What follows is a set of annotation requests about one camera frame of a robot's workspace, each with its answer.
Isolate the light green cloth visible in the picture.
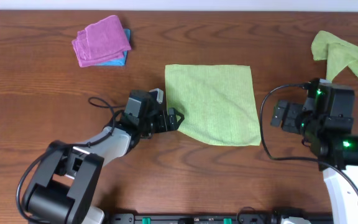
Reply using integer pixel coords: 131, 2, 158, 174
165, 64, 261, 146

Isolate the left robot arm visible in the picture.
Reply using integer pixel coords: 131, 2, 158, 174
16, 108, 185, 223

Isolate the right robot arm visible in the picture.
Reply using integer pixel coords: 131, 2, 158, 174
271, 98, 358, 223

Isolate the folded blue cloth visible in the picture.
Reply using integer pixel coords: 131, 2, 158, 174
98, 29, 131, 67

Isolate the crumpled green cloth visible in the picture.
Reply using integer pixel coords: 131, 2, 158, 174
311, 30, 358, 82

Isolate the folded purple cloth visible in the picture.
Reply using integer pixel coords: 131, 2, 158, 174
71, 15, 131, 67

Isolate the right black cable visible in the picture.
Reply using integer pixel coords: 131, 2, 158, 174
259, 82, 358, 224

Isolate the black cable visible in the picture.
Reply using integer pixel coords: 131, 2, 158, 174
16, 96, 126, 224
259, 82, 358, 224

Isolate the left black cable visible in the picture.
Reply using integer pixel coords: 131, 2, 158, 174
16, 96, 126, 224

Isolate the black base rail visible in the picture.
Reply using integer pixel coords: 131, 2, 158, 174
104, 207, 334, 224

